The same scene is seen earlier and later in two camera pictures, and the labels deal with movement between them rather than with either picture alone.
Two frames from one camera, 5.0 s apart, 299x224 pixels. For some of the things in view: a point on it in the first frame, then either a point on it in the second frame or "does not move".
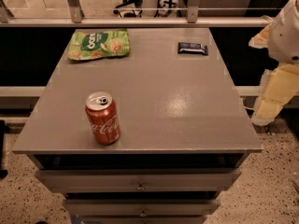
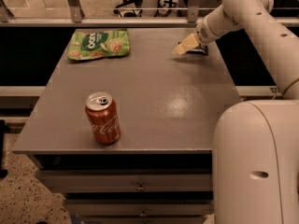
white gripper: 286,41 → 204,35
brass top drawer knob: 140,189 does not move
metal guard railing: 78,20 does not move
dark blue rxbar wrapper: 187,48 does not move
